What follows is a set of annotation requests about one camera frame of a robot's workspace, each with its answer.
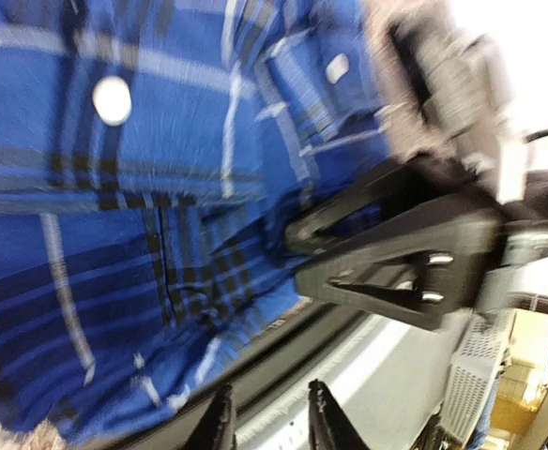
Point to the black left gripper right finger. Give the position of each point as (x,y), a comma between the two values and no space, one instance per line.
(329,427)

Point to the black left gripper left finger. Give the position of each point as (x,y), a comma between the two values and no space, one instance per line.
(216,429)

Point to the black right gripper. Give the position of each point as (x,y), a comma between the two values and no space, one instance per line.
(410,241)

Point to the blue plaid long sleeve shirt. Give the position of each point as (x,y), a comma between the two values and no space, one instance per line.
(151,154)

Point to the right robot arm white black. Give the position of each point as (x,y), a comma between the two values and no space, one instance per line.
(462,91)

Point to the white perforated cabinet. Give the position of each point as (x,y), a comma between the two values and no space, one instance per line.
(473,369)

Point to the black front rail base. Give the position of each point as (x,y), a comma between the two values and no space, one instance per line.
(389,378)

